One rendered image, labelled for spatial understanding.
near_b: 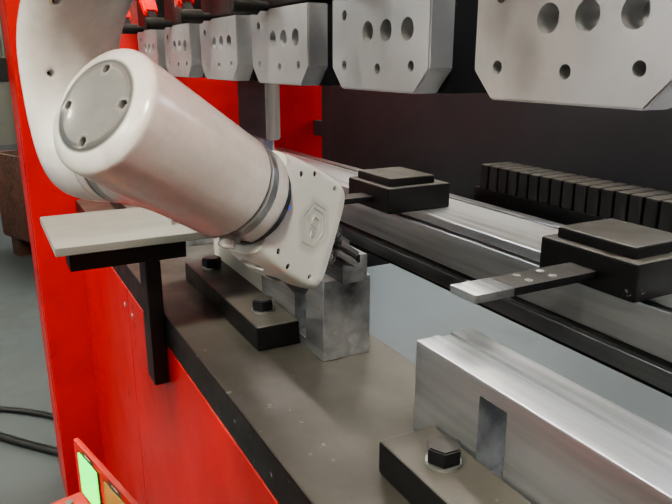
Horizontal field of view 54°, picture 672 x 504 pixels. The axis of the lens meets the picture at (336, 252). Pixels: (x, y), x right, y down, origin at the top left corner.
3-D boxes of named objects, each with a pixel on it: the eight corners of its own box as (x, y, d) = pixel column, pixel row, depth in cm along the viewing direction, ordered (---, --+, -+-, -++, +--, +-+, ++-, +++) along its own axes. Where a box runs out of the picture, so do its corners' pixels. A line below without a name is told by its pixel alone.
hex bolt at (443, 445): (417, 458, 51) (418, 439, 51) (446, 448, 52) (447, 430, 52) (439, 477, 49) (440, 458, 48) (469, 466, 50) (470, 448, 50)
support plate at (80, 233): (40, 223, 89) (39, 216, 89) (228, 204, 101) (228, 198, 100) (55, 257, 74) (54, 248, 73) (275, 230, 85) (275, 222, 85)
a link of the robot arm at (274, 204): (251, 250, 48) (273, 261, 51) (285, 137, 50) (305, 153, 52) (167, 234, 52) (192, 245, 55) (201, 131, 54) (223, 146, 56)
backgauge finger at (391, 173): (260, 209, 100) (259, 176, 98) (405, 194, 112) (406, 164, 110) (293, 226, 90) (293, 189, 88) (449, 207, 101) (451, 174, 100)
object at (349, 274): (270, 241, 88) (269, 219, 87) (291, 238, 89) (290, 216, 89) (342, 284, 71) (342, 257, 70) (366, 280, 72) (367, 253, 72)
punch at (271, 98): (240, 147, 95) (237, 79, 93) (253, 146, 96) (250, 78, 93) (266, 156, 87) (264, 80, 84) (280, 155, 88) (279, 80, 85)
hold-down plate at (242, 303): (185, 280, 102) (184, 261, 102) (219, 275, 105) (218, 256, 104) (257, 352, 77) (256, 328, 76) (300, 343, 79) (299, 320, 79)
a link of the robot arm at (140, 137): (162, 230, 53) (255, 241, 48) (18, 166, 42) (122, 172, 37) (190, 133, 54) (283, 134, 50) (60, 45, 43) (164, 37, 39)
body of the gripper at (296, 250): (260, 263, 50) (330, 296, 59) (298, 138, 52) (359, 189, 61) (187, 248, 54) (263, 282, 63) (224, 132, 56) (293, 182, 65)
